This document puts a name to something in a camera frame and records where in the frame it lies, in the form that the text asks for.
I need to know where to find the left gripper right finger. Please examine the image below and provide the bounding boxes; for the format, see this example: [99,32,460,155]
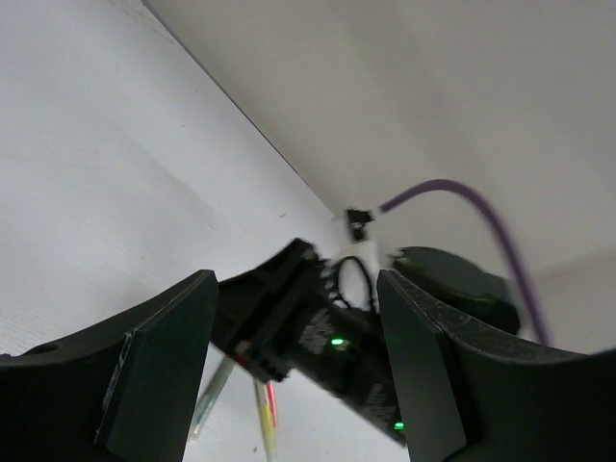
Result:
[377,270,615,461]

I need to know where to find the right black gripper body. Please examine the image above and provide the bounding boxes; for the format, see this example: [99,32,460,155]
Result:
[283,246,521,444]

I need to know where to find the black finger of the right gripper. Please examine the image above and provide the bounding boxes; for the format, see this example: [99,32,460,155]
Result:
[211,238,318,382]

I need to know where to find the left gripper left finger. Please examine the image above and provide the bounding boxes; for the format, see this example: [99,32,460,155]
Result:
[1,269,218,461]

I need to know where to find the grey pen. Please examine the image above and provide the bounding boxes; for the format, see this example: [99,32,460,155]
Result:
[189,357,235,441]

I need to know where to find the orange pink highlighter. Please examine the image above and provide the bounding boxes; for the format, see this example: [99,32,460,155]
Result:
[265,381,278,428]

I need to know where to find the yellow highlighter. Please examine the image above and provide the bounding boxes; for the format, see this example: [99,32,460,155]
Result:
[253,379,278,461]

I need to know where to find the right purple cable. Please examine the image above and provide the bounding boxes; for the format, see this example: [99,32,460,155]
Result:
[378,178,551,346]

